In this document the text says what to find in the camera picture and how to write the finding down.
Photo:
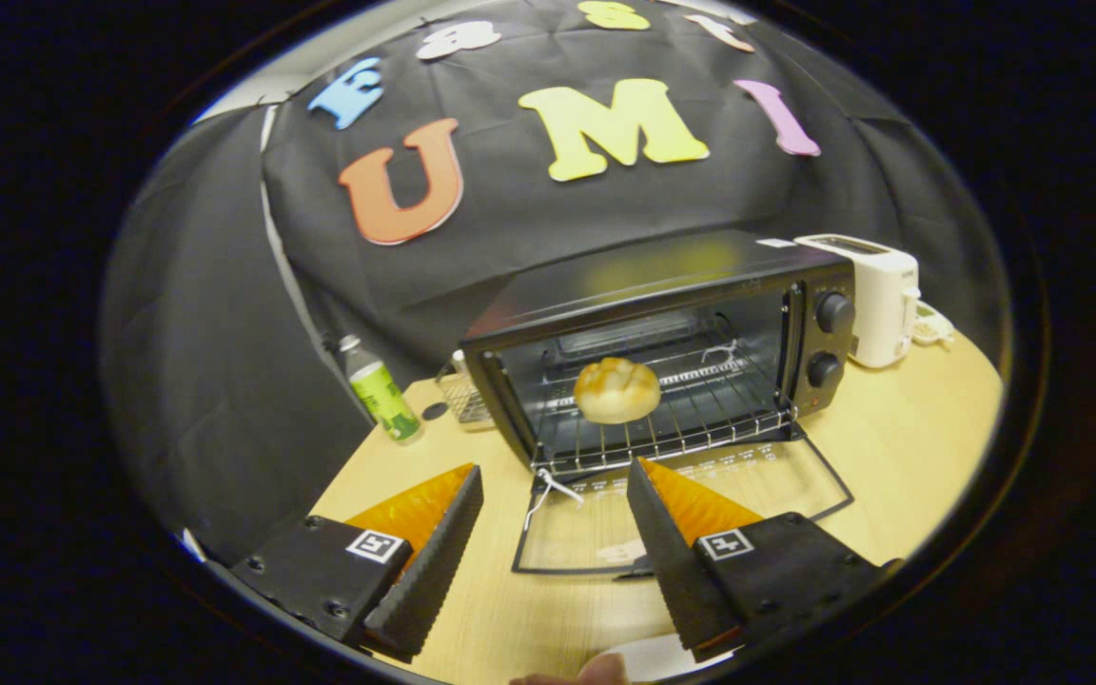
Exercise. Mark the white pop-up toaster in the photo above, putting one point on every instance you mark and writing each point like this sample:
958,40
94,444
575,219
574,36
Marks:
881,304

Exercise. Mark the small clear glass jar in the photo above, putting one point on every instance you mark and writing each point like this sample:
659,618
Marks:
462,396

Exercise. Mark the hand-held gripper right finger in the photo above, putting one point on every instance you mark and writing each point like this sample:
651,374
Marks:
672,561

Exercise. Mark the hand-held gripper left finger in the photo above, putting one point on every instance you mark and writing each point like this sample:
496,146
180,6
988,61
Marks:
434,561

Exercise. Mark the black toaster oven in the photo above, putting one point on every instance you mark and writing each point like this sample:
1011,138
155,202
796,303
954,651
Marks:
662,271

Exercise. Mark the green label drink bottle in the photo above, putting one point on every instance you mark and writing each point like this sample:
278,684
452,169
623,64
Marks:
381,396

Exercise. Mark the small black bottle cap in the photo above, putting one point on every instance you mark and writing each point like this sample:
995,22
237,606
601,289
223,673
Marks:
434,411

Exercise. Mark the white square plate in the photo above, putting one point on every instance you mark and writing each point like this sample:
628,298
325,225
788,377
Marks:
657,656

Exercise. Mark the golden bread bun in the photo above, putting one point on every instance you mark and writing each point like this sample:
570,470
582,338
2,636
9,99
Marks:
616,392

